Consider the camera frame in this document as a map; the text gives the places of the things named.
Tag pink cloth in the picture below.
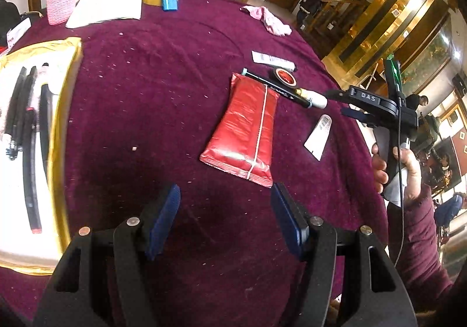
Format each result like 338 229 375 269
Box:
240 5 293 37

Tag golden pillar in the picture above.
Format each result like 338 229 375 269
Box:
323 0 454 91

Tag black strips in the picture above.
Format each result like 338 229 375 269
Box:
9 66 37 160

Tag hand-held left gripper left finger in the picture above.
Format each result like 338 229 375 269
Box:
33 184 182 327

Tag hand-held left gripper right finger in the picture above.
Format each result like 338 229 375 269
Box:
271 183 419 327

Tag white folded cloth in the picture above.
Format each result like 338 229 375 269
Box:
65 0 143 29

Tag black bag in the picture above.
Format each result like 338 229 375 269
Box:
0 0 21 48

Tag wooden railing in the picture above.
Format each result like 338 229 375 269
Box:
320 0 370 36

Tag red snack packet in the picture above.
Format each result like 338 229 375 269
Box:
199 72 279 188

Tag person's right forearm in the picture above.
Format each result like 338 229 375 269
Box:
386 184 455 314

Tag gold box tray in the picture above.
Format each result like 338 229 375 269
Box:
0 37 83 275

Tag thick black marker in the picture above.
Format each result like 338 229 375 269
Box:
39 83 52 182

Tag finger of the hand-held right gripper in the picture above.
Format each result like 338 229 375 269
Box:
341 109 371 125
324 89 351 105

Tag white tube with barcode print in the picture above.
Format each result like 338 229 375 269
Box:
251 50 296 72

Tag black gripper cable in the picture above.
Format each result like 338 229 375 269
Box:
393 104 406 266

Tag white sign with red print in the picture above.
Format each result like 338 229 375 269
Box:
5 17 32 51

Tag person's right hand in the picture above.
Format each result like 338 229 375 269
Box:
372 144 424 204

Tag plain white squeeze tube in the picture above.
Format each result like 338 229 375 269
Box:
304 114 334 161

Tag purple velvet tablecloth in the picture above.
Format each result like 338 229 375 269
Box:
0 0 389 327

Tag black pen with teal tip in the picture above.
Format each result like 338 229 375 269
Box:
241 68 298 100

